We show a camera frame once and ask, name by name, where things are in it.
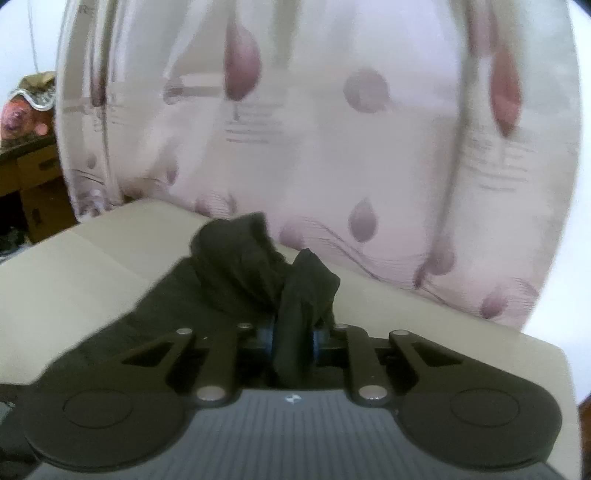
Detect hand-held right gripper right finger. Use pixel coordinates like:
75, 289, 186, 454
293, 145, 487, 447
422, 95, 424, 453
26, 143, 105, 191
313, 323, 468, 409

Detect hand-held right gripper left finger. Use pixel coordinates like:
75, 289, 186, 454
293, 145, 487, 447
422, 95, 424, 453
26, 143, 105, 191
121, 323, 279, 409

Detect black jacket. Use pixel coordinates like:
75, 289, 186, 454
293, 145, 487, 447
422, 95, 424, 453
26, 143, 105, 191
0, 211, 342, 457

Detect leaf-printed pale curtain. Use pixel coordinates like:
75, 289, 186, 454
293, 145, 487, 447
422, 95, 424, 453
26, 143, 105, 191
54, 0, 583, 334

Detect cream bed mattress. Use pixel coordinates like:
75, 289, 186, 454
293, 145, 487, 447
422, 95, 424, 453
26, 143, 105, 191
0, 198, 579, 480

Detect wooden drawer cabinet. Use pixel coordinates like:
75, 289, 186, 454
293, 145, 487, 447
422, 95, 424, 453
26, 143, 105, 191
0, 137, 80, 246

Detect thin hanging wall cord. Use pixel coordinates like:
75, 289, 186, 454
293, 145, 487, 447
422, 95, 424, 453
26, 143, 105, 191
28, 0, 40, 75

